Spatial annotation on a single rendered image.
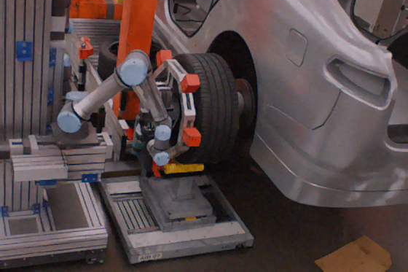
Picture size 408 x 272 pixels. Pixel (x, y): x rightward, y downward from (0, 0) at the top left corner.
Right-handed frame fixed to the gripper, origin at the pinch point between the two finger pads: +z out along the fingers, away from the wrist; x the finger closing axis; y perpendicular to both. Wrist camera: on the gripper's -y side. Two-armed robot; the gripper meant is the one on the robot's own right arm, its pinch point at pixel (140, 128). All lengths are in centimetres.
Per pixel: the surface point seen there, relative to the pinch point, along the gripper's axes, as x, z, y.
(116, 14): -61, 256, -26
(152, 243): -14, -11, -75
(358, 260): -148, -47, -81
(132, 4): -8, 63, 49
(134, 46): -13, 63, 22
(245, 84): -70, 17, 17
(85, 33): -40, 284, -57
